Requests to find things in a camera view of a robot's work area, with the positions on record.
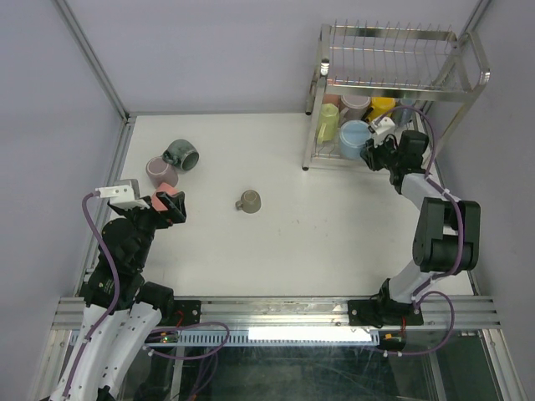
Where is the dark green glazed mug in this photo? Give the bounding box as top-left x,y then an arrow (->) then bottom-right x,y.
161,139 -> 200,171

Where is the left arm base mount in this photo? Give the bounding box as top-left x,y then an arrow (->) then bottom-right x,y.
135,282 -> 201,327

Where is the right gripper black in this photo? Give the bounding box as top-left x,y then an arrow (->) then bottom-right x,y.
359,130 -> 401,170

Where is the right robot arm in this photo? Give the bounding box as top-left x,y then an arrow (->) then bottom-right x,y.
360,130 -> 482,323

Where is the white slotted cable duct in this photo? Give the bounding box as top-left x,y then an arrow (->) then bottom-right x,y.
69,328 -> 381,347

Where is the yellow mug black handle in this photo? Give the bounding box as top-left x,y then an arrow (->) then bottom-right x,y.
362,97 -> 396,123

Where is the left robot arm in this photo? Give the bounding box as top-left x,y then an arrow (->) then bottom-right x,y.
50,185 -> 186,400

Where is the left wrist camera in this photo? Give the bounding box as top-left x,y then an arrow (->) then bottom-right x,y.
95,179 -> 149,211

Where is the lilac ribbed mug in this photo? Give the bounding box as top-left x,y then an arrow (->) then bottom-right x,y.
339,95 -> 371,120

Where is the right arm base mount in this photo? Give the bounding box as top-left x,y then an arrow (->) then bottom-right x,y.
347,294 -> 424,328

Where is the steel dish rack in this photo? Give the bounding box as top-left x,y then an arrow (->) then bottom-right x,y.
302,23 -> 491,170

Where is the mauve upside-down mug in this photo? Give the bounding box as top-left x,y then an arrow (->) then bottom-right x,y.
145,156 -> 179,188

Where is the small taupe mug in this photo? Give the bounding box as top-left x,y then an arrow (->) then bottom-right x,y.
235,190 -> 262,214

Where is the pale yellow mug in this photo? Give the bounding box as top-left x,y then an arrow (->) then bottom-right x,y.
317,104 -> 339,144

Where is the aluminium mounting rail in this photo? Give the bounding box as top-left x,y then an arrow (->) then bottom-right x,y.
53,294 -> 502,335

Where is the slate blue small mug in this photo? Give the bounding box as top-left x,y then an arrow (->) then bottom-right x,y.
392,99 -> 416,127

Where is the light blue mug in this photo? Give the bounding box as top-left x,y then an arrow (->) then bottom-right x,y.
339,120 -> 370,160

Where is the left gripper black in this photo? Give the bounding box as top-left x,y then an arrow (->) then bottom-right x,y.
110,190 -> 185,268

